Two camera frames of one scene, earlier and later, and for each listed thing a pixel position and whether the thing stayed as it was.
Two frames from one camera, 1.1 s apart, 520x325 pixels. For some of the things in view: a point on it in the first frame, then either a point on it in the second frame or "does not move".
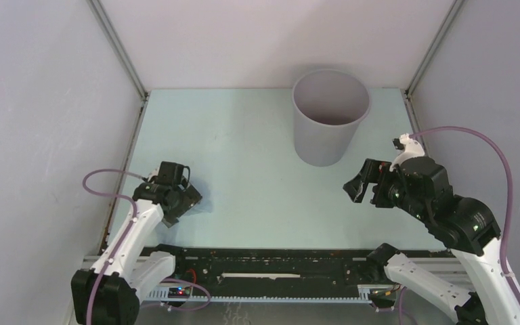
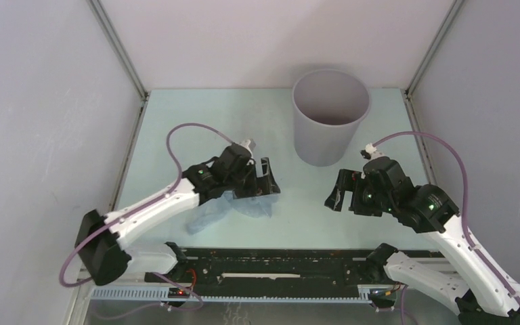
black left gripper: x=190 y=197 to x=262 y=185
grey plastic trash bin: x=328 y=106 does not move
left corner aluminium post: x=121 y=47 does not move
